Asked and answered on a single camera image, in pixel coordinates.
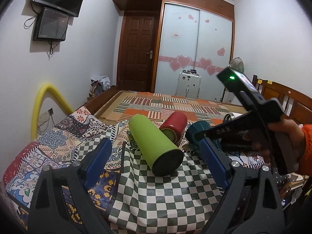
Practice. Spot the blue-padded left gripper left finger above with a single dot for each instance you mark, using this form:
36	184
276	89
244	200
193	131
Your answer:
48	210

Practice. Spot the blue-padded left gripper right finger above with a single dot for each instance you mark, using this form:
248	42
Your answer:
250	203

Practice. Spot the dark teal ceramic mug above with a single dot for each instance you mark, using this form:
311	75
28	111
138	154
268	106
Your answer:
200	130

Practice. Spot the person's right hand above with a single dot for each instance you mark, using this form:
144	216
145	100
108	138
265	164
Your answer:
286	127

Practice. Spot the green checkered cloth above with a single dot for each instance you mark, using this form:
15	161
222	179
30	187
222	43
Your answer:
131	199

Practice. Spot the white standing fan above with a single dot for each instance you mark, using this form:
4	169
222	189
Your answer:
238	65

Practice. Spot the red thermos bottle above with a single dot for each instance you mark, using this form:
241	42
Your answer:
174	126

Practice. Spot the lime green tumbler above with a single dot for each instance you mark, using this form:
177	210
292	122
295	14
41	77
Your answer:
162	155

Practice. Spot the orange patchwork bed mat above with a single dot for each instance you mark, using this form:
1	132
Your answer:
158	107

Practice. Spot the frosted wardrobe with hearts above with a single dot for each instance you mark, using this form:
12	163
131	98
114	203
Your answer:
193	39

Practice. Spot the yellow foam tube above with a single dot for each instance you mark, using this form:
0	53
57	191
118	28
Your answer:
48	97

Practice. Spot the clutter pile by door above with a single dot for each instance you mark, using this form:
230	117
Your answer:
98	86

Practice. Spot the brown wooden door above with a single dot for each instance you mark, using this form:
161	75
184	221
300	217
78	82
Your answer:
136	50

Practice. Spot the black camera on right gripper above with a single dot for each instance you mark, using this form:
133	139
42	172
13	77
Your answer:
242	88

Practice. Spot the wooden bed frame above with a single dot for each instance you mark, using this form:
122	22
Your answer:
296	105

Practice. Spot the white wall socket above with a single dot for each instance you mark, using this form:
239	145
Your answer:
45	116

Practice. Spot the small black wall monitor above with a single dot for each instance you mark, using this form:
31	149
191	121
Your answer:
50	25

